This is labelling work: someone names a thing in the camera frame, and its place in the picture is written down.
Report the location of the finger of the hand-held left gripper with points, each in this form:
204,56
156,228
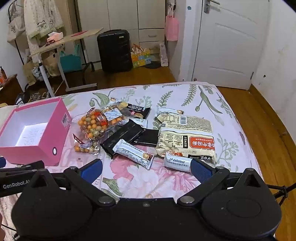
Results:
32,166
2,162

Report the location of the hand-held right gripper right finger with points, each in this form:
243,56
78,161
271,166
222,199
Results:
201,170

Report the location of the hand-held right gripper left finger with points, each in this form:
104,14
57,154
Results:
92,169

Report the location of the small coated peanut bag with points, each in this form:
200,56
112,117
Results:
89,148

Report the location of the white blue-print snack packet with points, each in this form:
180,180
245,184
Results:
177,163

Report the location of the pink cardboard box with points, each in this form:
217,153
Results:
49,143

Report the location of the beige noodle packet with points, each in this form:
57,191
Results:
185,132

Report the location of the white nut bar packet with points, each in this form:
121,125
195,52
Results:
140,122
131,151
114,100
167,110

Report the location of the long black snack packet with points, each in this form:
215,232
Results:
122,136

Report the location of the large coated peanut bag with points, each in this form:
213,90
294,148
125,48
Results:
97,124

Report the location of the flat black snack packet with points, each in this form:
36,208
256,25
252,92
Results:
149,138

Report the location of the black bag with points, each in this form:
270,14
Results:
22,98

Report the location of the pair of shoes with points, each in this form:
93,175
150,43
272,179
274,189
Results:
38,96

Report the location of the dark wooden cabinet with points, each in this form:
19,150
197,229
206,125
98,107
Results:
9,89

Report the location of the black cookie packet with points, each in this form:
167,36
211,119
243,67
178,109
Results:
136,110

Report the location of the black tripod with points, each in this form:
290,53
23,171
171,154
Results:
283,191

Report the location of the brown paper bag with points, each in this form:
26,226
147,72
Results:
30,73

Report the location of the teal shopping bag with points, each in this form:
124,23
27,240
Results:
70,61

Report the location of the black suitcase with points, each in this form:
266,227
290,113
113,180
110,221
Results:
114,51

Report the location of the white printed bag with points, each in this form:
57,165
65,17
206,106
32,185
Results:
163,55

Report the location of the yellow patterned box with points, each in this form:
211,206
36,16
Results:
141,59

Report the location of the white door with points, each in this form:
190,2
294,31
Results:
229,46

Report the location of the pink object on table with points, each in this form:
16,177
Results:
55,37

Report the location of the beige tote bag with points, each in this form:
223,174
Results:
15,27

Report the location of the pink paper bag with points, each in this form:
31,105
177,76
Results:
171,29

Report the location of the white knit cardigan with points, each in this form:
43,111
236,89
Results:
39,20

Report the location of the white wardrobe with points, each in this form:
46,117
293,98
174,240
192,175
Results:
129,16

